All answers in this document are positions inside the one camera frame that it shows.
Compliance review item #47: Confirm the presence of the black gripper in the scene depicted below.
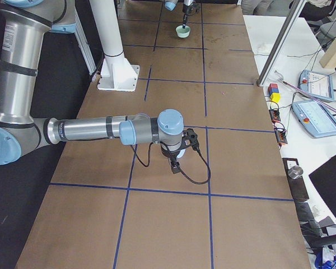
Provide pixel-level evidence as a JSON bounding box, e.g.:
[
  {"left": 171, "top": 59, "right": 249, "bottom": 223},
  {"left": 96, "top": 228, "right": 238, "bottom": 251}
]
[
  {"left": 182, "top": 2, "right": 194, "bottom": 29},
  {"left": 160, "top": 142, "right": 182, "bottom": 174}
]

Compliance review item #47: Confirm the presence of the light green bowl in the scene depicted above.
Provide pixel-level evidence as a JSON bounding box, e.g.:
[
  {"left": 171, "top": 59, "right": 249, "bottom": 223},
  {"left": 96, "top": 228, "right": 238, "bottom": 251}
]
[{"left": 175, "top": 25, "right": 191, "bottom": 38}]

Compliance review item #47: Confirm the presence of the blue plastic cup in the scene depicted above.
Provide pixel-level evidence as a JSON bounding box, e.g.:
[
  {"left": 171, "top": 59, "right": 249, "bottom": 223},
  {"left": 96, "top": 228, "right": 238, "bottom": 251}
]
[{"left": 177, "top": 149, "right": 185, "bottom": 159}]

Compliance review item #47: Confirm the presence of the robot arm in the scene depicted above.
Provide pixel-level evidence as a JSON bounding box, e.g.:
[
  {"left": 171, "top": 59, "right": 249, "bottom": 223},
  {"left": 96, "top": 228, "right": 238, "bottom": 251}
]
[
  {"left": 0, "top": 1, "right": 187, "bottom": 173},
  {"left": 163, "top": 0, "right": 198, "bottom": 29}
]

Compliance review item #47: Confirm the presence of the red block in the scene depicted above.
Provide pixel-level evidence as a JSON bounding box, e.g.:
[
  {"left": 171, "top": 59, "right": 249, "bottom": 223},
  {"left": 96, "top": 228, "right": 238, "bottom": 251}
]
[{"left": 268, "top": 83, "right": 278, "bottom": 92}]

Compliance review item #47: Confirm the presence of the blue block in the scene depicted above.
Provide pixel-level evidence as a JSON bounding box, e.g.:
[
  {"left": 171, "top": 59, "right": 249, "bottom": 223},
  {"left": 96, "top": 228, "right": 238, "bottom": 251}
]
[{"left": 268, "top": 88, "right": 279, "bottom": 96}]

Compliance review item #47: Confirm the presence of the yellow block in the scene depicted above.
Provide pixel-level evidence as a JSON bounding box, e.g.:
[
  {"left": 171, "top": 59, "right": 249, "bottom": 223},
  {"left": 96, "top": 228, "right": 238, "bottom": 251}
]
[{"left": 269, "top": 92, "right": 281, "bottom": 103}]

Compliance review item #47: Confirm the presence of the metal cylinder weight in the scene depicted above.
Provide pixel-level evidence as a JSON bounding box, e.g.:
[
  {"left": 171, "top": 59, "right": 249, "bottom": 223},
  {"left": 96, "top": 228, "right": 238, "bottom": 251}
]
[{"left": 287, "top": 165, "right": 304, "bottom": 179}]

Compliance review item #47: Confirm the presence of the far teach pendant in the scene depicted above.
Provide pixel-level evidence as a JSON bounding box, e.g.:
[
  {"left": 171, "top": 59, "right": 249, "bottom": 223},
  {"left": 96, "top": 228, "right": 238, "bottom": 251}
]
[{"left": 298, "top": 69, "right": 335, "bottom": 101}]

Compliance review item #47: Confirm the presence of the teach pendant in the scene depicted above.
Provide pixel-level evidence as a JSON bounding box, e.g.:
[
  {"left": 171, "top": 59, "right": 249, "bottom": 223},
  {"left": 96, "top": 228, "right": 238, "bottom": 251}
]
[
  {"left": 298, "top": 69, "right": 335, "bottom": 101},
  {"left": 292, "top": 100, "right": 336, "bottom": 138}
]

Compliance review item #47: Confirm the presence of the near teach pendant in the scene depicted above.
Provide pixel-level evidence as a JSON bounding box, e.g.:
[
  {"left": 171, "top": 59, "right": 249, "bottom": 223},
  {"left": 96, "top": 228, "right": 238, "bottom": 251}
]
[{"left": 292, "top": 100, "right": 336, "bottom": 138}]

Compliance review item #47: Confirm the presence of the black monitor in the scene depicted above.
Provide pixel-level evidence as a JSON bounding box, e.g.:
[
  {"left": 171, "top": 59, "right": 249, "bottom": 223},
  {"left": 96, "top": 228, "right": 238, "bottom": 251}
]
[{"left": 309, "top": 155, "right": 336, "bottom": 217}]

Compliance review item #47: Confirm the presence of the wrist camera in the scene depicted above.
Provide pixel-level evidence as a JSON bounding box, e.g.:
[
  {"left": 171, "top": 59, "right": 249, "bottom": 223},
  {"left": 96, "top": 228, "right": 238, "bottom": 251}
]
[{"left": 181, "top": 128, "right": 200, "bottom": 151}]

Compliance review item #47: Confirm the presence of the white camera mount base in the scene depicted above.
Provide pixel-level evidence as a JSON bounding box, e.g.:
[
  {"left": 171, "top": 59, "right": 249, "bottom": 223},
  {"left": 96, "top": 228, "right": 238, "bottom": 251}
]
[{"left": 90, "top": 0, "right": 139, "bottom": 92}]

